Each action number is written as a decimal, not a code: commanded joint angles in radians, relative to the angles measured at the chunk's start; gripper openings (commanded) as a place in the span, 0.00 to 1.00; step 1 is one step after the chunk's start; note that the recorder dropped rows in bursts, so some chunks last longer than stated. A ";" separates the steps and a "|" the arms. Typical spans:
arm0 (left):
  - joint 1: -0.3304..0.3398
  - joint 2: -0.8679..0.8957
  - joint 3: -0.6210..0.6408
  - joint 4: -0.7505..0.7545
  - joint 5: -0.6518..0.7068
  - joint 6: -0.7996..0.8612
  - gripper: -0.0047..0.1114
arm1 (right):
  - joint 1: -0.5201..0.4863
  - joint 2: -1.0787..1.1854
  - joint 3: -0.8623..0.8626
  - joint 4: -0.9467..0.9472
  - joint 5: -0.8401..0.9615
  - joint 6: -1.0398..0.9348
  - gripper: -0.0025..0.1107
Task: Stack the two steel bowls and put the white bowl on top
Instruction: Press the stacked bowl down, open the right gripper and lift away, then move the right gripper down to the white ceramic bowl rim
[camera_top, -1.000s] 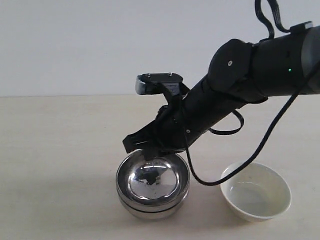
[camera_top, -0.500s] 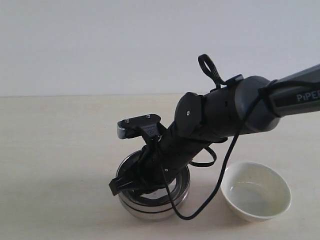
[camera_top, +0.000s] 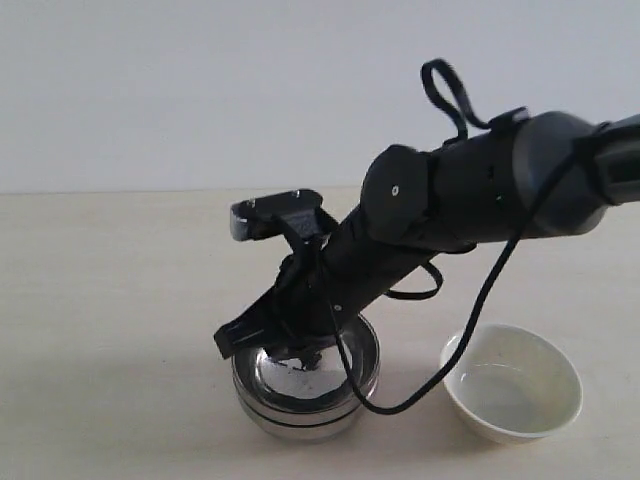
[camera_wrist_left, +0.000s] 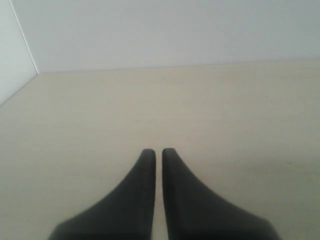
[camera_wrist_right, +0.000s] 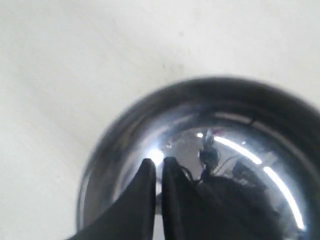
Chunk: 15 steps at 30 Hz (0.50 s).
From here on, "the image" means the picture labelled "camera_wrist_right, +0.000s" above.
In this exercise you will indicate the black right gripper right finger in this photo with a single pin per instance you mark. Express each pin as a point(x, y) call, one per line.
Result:
point(186, 215)

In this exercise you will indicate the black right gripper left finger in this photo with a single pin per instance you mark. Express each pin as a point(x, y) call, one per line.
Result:
point(132, 215)

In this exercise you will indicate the ribbed stainless steel bowl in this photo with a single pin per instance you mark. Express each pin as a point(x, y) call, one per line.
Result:
point(251, 151)

